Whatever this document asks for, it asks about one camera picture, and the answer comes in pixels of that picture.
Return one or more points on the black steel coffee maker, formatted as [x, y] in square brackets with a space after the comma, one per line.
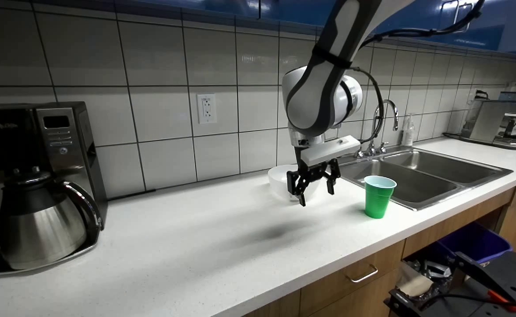
[50, 145]

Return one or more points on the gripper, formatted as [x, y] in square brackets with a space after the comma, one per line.
[313, 169]

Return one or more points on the wooden drawer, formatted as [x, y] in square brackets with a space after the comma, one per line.
[328, 281]

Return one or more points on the steel espresso machine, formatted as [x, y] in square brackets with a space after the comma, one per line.
[489, 121]

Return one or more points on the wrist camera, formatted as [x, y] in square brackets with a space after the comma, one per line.
[332, 150]

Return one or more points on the green plastic cup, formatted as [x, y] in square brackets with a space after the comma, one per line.
[377, 200]

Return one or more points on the chrome tap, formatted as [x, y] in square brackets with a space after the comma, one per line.
[393, 112]

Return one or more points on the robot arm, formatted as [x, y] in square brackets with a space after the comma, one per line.
[317, 92]

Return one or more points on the blue wall cabinets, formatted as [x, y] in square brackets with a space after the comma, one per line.
[174, 6]

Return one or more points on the steel coffee carafe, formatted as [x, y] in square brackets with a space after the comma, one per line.
[42, 224]

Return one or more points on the bin with trash bag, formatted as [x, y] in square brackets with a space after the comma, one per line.
[418, 281]

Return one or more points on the blue bin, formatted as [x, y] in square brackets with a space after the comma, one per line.
[476, 242]

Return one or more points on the clear soap bottle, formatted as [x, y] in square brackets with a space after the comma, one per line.
[409, 134]

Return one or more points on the steel double sink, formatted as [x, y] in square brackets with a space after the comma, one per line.
[416, 182]

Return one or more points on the white bowl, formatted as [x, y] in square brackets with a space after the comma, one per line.
[279, 178]

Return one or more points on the white wall socket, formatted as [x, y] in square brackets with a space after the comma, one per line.
[206, 108]

